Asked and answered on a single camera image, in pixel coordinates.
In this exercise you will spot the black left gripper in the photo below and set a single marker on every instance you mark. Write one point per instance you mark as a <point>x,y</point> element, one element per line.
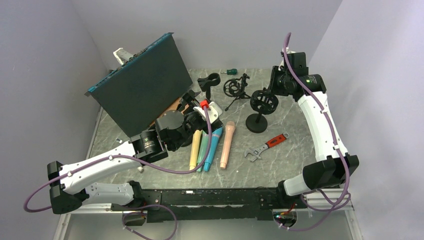
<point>217,124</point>

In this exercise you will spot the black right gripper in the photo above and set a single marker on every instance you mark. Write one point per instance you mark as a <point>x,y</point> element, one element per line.
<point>273,87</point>

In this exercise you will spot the beige yellow microphone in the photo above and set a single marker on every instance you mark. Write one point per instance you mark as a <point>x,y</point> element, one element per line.
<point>196,139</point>

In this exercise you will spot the teal green microphone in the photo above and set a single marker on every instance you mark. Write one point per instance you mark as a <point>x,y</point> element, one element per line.
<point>202,150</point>

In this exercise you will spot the blue microphone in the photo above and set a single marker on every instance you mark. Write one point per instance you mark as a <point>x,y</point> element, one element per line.
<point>214,143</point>

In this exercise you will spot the pink microphone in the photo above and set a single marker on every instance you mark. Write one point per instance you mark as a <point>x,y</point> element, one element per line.
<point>229,132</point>

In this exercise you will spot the black tripod shock mount stand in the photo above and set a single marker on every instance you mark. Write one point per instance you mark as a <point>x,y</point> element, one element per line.
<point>235,88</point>

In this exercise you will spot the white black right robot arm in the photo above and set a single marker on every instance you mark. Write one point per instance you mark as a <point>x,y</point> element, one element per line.
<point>334,164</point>

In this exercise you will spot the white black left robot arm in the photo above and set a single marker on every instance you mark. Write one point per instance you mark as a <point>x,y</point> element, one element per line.
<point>75,185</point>

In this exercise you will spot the black round base clamp stand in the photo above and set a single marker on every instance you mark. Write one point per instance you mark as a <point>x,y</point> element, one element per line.
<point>188,101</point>

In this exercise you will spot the black round base clip stand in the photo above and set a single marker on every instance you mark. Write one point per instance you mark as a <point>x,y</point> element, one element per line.
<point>206,83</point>

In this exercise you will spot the brown wooden block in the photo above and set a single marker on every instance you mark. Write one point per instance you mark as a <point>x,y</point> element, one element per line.
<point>171,118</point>

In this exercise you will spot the dark blue leaning board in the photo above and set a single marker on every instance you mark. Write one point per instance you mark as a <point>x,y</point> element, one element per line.
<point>135,94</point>

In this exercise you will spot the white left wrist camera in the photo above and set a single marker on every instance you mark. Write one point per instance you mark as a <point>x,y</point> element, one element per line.
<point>213,112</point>

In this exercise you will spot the green handled screwdriver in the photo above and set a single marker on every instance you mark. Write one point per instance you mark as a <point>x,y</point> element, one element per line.
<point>232,71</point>

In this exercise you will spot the red handled adjustable wrench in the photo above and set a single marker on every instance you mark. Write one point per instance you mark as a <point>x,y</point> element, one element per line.
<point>256,152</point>

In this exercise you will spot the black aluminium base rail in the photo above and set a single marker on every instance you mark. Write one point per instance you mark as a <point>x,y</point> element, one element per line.
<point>161,205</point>

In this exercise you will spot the white bracket behind board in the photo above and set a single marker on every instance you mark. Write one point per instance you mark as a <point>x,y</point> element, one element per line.
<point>122,56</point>

